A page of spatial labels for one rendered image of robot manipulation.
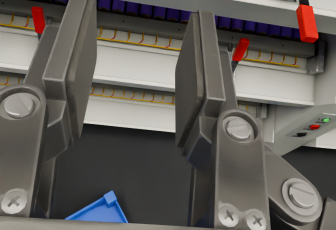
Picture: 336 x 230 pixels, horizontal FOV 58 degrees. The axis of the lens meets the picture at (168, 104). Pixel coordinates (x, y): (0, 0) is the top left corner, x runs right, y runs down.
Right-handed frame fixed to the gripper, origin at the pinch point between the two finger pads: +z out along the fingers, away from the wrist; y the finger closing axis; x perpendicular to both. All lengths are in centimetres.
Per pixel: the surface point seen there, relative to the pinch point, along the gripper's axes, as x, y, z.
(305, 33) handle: -7.0, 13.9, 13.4
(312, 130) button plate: -37, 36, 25
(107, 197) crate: -51, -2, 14
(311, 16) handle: -6.5, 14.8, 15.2
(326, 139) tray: -45, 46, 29
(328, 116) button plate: -30, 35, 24
